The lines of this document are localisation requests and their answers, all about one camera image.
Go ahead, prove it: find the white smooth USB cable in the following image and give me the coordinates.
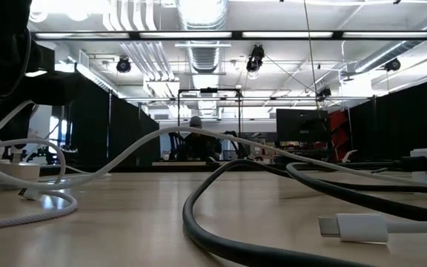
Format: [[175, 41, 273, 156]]
[[0, 99, 427, 244]]

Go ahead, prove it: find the white braided USB cable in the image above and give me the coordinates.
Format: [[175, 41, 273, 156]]
[[0, 138, 79, 231]]

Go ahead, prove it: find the black aluminium table frame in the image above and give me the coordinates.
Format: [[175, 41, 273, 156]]
[[56, 161, 427, 174]]

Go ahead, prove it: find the black monitor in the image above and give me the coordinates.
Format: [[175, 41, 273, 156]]
[[275, 108, 330, 144]]

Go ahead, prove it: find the black USB cable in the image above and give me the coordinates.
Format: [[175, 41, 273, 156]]
[[182, 155, 427, 267]]

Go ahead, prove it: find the long white power strip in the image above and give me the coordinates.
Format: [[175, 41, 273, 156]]
[[0, 159, 42, 183]]

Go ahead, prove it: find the black overhead rig beam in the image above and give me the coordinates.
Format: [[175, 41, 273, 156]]
[[31, 30, 427, 42]]

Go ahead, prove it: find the red cabinet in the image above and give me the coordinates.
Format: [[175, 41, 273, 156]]
[[328, 109, 351, 162]]

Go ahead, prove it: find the black curtain divider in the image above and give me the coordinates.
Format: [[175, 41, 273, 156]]
[[348, 73, 427, 165], [68, 68, 162, 168]]

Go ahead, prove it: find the distant black rig frame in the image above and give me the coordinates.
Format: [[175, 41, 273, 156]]
[[176, 88, 243, 161]]

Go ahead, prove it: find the person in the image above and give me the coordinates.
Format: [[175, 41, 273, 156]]
[[178, 115, 222, 161]]

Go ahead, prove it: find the silver ventilation duct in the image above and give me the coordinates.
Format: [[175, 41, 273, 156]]
[[175, 0, 230, 74]]

